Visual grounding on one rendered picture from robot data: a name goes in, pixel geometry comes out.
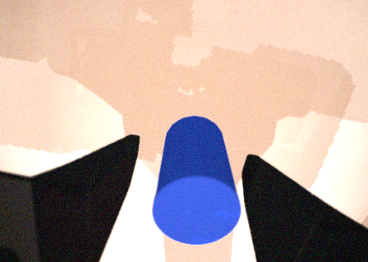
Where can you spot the blue marker cap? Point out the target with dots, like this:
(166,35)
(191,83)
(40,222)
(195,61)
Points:
(195,200)

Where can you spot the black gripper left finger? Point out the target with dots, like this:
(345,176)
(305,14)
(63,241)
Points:
(67,214)

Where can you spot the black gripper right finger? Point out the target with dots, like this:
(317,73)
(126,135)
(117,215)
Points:
(288,223)

